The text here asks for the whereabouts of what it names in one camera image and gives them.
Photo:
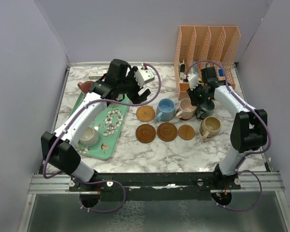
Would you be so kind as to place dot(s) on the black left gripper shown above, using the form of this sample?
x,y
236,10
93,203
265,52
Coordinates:
x,y
135,97

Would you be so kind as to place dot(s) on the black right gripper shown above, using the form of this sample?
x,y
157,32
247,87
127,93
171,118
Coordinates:
x,y
195,101

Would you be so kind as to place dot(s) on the woven rattan coaster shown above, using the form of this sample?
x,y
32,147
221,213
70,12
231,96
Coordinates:
x,y
145,113

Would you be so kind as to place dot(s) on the grey mug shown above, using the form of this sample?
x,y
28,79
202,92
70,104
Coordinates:
x,y
205,109

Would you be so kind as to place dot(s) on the blue mug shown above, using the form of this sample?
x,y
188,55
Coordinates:
x,y
165,110

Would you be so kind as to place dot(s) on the pink mug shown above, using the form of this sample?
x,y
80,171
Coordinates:
x,y
186,109

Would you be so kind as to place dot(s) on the tan mug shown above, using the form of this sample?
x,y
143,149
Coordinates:
x,y
210,127

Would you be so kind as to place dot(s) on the brown ringed wooden coaster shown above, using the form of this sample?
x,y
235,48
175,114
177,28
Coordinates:
x,y
145,133

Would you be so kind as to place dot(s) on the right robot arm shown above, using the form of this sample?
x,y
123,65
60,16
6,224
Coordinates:
x,y
249,131

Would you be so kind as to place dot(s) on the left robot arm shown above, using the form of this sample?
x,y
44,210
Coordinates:
x,y
59,147

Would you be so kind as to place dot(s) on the black grey marker pen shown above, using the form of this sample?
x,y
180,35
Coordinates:
x,y
181,72

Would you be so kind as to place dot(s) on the peach plastic file organizer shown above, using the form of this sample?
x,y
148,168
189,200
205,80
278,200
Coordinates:
x,y
215,43

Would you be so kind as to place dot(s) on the green serving tray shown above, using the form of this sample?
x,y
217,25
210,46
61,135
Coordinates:
x,y
108,124

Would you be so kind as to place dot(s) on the small white red box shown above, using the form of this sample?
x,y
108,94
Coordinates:
x,y
96,74

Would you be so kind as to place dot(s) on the red floral mug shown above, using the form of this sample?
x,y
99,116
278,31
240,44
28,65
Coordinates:
x,y
85,86

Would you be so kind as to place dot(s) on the white cream mug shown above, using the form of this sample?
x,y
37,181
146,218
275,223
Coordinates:
x,y
90,137

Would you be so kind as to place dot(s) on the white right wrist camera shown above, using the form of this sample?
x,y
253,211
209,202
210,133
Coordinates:
x,y
193,81

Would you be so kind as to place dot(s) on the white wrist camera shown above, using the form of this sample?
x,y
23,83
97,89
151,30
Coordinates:
x,y
144,77
193,81

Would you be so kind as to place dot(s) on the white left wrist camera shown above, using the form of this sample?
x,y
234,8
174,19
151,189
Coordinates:
x,y
144,77

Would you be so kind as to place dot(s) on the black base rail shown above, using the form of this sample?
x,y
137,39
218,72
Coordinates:
x,y
114,187

